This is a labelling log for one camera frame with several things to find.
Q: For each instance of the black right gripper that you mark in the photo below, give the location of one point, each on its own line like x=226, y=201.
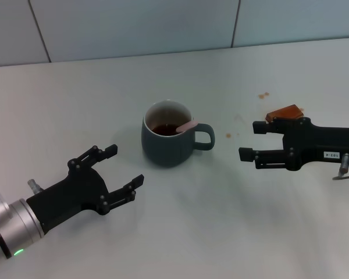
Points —
x=314, y=143

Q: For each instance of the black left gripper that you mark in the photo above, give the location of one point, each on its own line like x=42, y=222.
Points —
x=78, y=191

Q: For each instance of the dark coffee liquid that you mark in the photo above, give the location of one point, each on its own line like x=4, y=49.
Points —
x=164, y=130

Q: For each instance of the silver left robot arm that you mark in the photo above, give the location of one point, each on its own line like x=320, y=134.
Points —
x=20, y=223

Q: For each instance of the grey ceramic mug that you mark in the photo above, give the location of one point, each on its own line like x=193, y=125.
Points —
x=165, y=148

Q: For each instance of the silver plug on right gripper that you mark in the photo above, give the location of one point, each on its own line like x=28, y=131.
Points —
x=344, y=162

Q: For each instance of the flat brown wooden block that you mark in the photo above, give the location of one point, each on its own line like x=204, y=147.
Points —
x=285, y=112

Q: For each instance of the silver plug on gripper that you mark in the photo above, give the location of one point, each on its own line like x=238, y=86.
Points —
x=33, y=185
x=344, y=162

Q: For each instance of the silver plug on left gripper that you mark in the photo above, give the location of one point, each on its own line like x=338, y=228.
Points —
x=33, y=185

